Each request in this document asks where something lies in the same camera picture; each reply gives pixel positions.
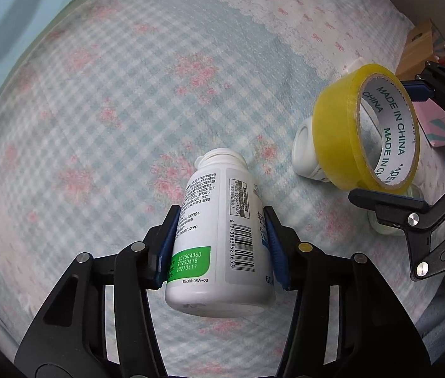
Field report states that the brown cardboard box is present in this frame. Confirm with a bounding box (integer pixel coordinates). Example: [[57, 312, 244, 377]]
[[395, 19, 445, 84]]

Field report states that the small white plastic bottle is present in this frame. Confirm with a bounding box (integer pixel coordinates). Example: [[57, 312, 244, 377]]
[[292, 117, 339, 184]]

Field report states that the checked floral bed sheet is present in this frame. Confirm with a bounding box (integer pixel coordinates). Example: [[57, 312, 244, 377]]
[[0, 0, 445, 363]]

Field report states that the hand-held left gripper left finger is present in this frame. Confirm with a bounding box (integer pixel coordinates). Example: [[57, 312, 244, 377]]
[[14, 205, 183, 378]]

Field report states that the clear glass jar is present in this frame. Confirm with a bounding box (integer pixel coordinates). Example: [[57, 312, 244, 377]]
[[367, 184, 425, 237]]

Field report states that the yellow tape roll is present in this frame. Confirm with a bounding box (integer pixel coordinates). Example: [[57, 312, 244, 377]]
[[311, 63, 421, 192]]

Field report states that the pink striped paper box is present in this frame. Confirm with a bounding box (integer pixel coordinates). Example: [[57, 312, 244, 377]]
[[414, 98, 445, 149]]

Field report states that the light blue curtain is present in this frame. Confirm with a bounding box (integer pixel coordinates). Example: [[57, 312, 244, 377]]
[[0, 0, 103, 129]]

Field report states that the white bow-print cloth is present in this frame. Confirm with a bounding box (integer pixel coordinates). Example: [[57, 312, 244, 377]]
[[126, 0, 418, 81]]

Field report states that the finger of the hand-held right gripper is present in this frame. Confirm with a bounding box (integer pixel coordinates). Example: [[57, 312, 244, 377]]
[[401, 62, 445, 136], [347, 188, 445, 283]]

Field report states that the white pill bottle green label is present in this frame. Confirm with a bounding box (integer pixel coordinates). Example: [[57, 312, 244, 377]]
[[164, 148, 277, 318]]

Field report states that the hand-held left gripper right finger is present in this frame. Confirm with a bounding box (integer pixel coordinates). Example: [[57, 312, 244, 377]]
[[263, 206, 431, 378]]

